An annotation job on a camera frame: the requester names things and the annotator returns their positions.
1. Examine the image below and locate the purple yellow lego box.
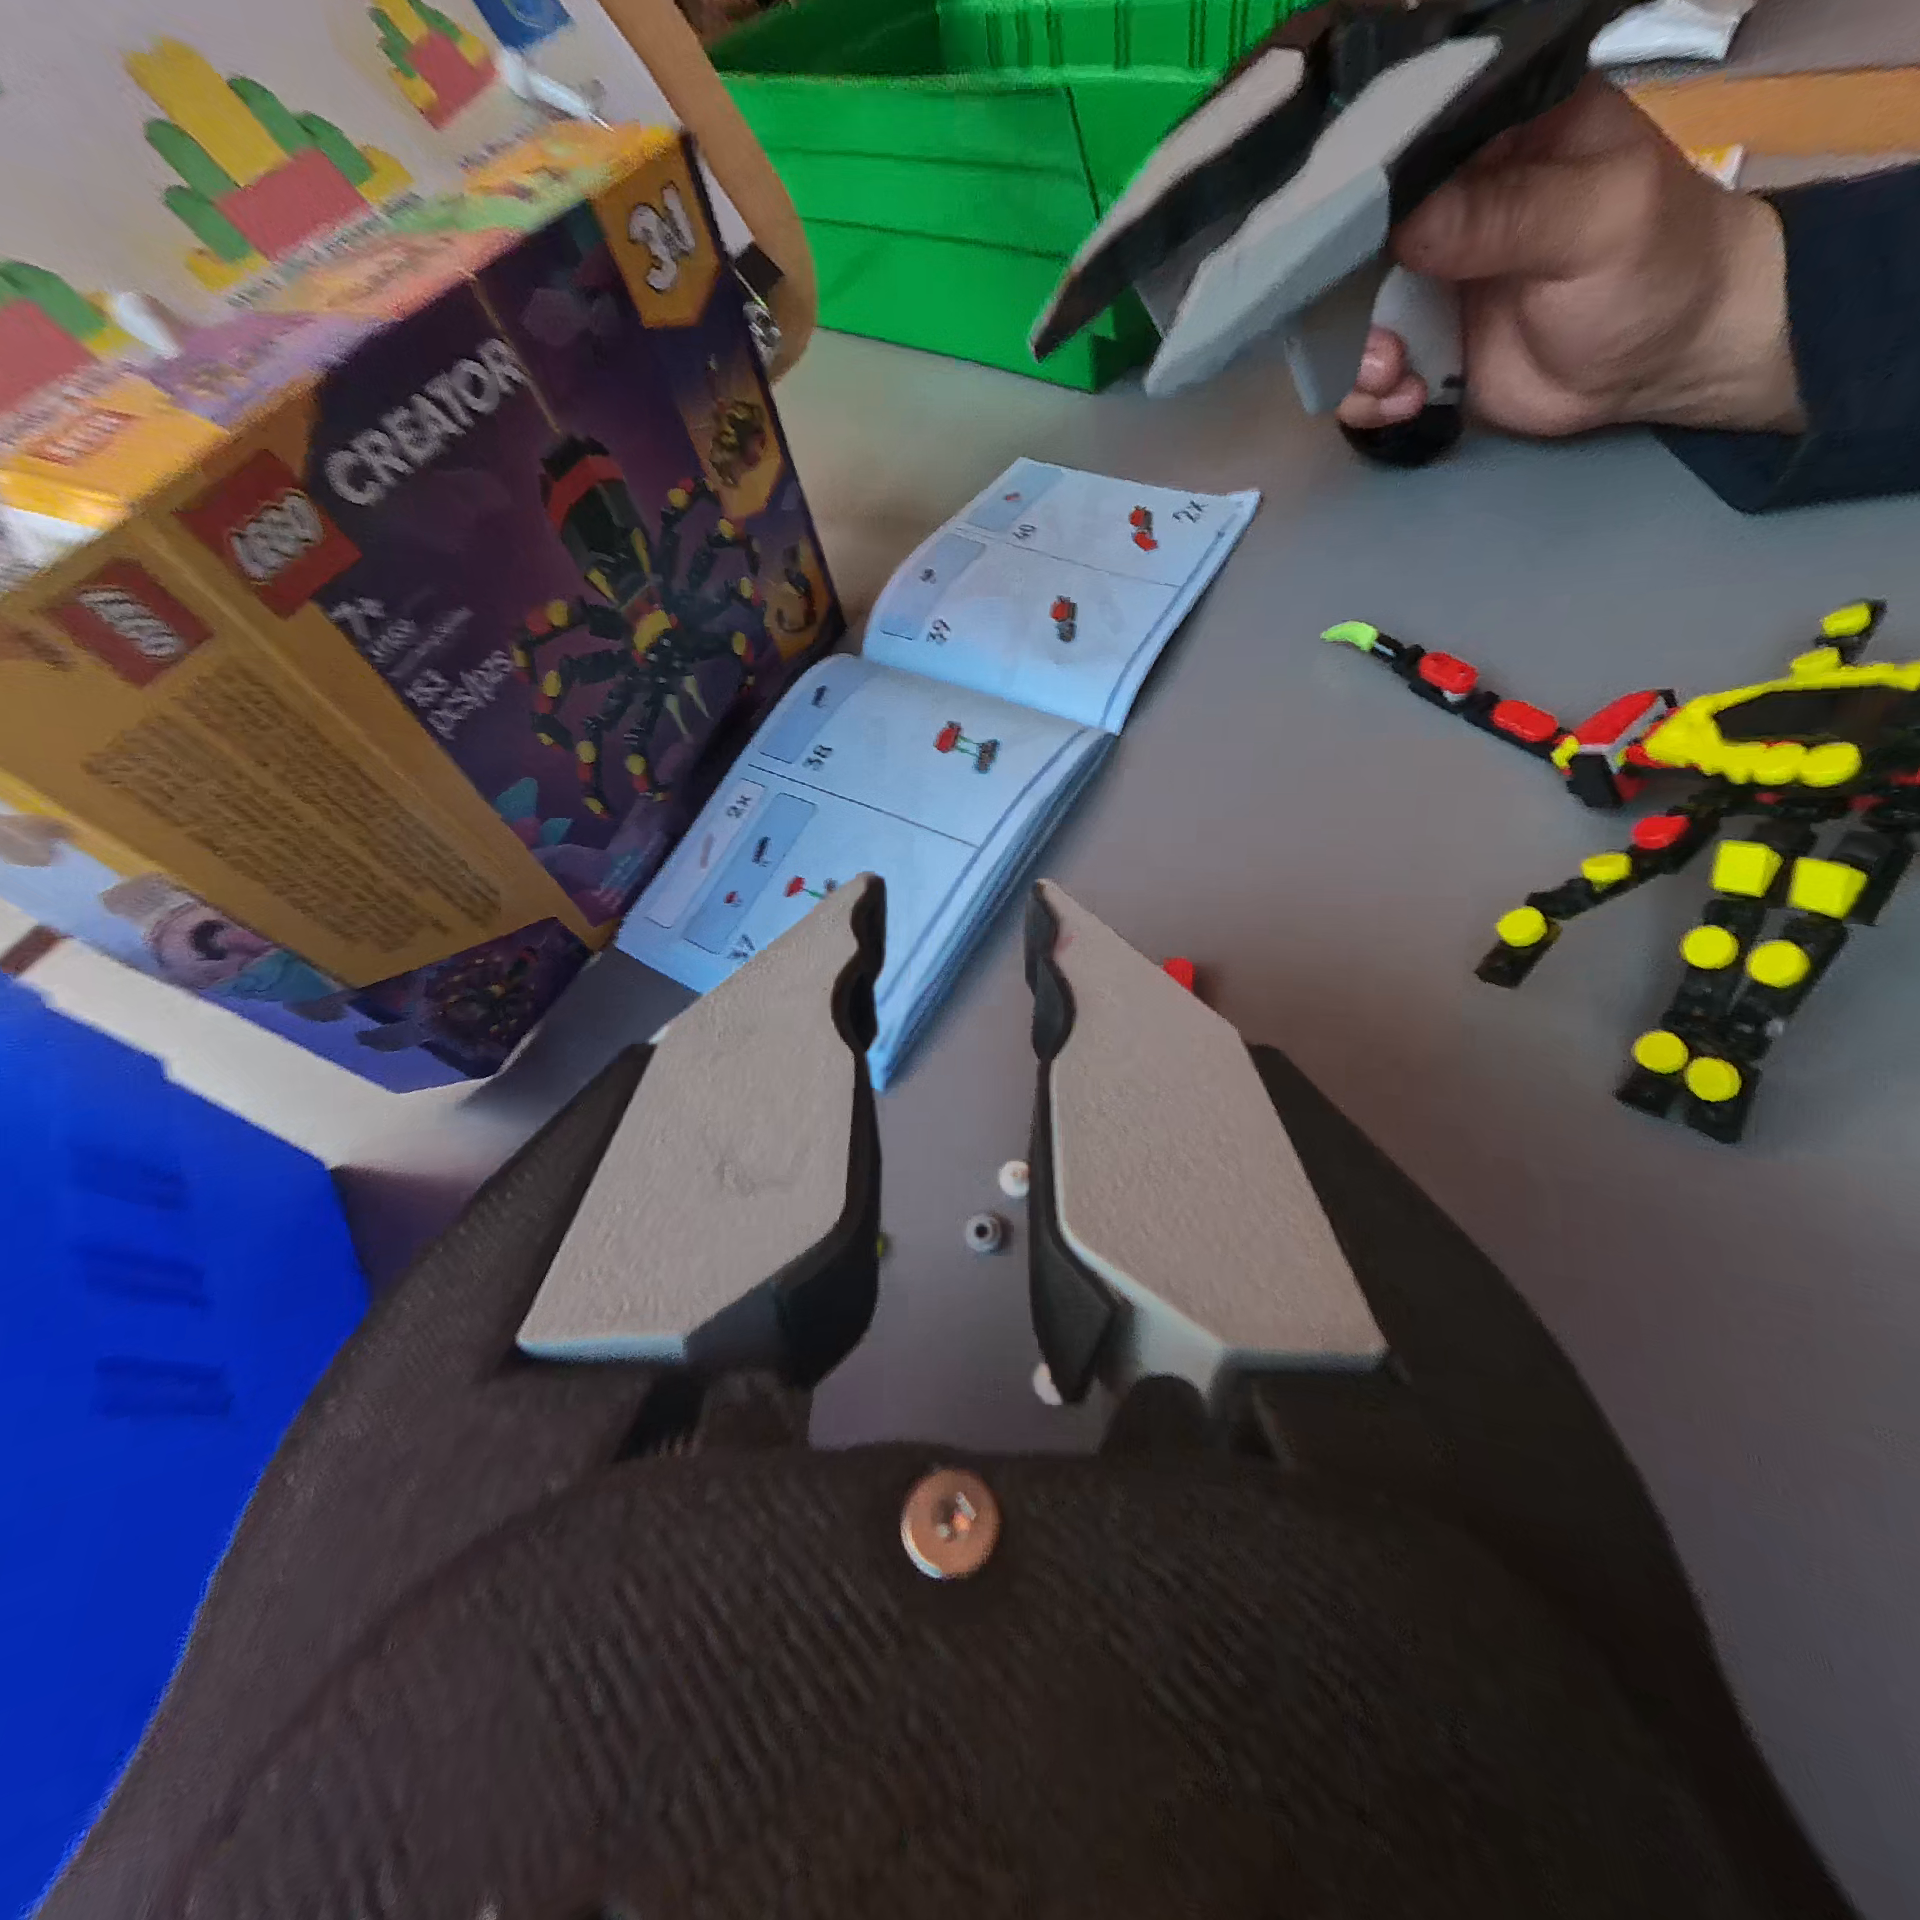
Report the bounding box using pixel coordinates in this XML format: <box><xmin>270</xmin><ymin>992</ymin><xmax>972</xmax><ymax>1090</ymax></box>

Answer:
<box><xmin>0</xmin><ymin>128</ymin><xmax>845</xmax><ymax>1100</ymax></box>

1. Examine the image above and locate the person's right hand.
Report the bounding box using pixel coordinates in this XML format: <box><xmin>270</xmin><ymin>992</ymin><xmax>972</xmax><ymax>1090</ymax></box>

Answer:
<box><xmin>1334</xmin><ymin>72</ymin><xmax>1805</xmax><ymax>440</ymax></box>

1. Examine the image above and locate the white crumpled paper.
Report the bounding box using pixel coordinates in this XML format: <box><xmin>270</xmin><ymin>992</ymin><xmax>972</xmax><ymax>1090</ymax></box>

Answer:
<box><xmin>1588</xmin><ymin>0</ymin><xmax>1753</xmax><ymax>65</ymax></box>

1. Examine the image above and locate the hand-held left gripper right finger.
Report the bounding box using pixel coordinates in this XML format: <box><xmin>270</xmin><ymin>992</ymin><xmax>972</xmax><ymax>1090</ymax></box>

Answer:
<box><xmin>1021</xmin><ymin>882</ymin><xmax>1390</xmax><ymax>1407</ymax></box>

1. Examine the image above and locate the printed instruction sheet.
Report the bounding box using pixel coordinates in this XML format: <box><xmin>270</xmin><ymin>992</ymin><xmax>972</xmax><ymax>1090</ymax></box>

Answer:
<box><xmin>0</xmin><ymin>0</ymin><xmax>709</xmax><ymax>496</ymax></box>

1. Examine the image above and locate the blue plastic bin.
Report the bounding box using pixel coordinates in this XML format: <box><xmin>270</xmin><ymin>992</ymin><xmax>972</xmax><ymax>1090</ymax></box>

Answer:
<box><xmin>0</xmin><ymin>973</ymin><xmax>372</xmax><ymax>1920</ymax></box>

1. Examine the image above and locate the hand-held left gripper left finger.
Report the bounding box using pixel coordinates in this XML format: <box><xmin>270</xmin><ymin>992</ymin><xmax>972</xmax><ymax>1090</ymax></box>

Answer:
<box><xmin>513</xmin><ymin>874</ymin><xmax>889</xmax><ymax>1388</ymax></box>

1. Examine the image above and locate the black yellow lego creature model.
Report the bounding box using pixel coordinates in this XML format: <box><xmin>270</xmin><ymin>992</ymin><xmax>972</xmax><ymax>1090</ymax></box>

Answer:
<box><xmin>1318</xmin><ymin>598</ymin><xmax>1920</xmax><ymax>1146</ymax></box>

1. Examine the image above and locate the lego instruction booklet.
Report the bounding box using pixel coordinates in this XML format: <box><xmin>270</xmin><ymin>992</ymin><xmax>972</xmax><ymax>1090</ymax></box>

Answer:
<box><xmin>612</xmin><ymin>455</ymin><xmax>1263</xmax><ymax>1094</ymax></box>

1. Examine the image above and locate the green plastic bin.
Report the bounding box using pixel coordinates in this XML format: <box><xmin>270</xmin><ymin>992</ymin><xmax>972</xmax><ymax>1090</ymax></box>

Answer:
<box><xmin>702</xmin><ymin>0</ymin><xmax>1341</xmax><ymax>396</ymax></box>

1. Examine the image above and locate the person's right forearm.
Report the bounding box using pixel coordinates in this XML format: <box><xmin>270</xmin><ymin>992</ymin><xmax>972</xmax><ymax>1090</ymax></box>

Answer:
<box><xmin>1654</xmin><ymin>162</ymin><xmax>1920</xmax><ymax>515</ymax></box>

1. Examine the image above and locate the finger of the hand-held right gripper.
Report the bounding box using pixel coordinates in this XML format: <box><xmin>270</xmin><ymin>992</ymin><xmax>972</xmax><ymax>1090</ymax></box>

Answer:
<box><xmin>1028</xmin><ymin>46</ymin><xmax>1338</xmax><ymax>365</ymax></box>
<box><xmin>1143</xmin><ymin>34</ymin><xmax>1507</xmax><ymax>403</ymax></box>

